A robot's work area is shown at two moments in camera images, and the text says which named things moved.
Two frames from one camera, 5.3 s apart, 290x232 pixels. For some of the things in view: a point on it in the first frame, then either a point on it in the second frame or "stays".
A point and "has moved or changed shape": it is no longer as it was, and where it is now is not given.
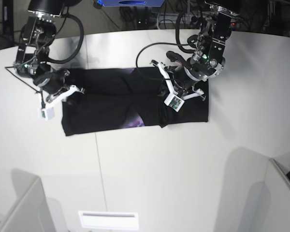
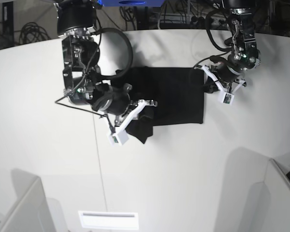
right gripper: [184, 78] to [228, 73]
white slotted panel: [109, 220] stays
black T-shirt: [123, 97] has moved or changed shape
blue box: [131, 3] stays
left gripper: [53, 82] to [116, 102]
